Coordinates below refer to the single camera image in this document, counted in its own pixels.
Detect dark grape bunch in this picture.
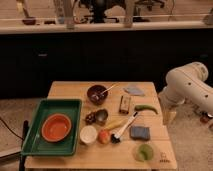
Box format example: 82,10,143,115
85,112,96,125

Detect small metal cup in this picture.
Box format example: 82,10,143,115
95,109,108,125

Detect blue sponge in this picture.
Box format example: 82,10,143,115
130,126,150,141

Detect orange bowl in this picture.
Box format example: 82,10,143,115
41,113,72,142

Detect white cup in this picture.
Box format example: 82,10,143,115
80,125,98,145

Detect black cable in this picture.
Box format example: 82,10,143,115
0,117,25,142

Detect dark brown bowl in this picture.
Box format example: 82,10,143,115
87,85,108,105

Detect metal spoon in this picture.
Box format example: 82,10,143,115
97,83,117,97

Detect yellow banana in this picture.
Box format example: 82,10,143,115
104,120,124,130

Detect brown rectangular block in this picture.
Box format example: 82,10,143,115
119,95,131,114

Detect grey cloth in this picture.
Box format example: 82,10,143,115
124,86,144,96

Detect green plastic cup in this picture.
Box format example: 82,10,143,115
136,144,154,162

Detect red apple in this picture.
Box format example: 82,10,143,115
98,130,110,144

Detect green plastic tray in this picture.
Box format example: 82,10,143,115
21,99,82,156

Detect wooden table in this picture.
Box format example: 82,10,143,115
25,81,177,170

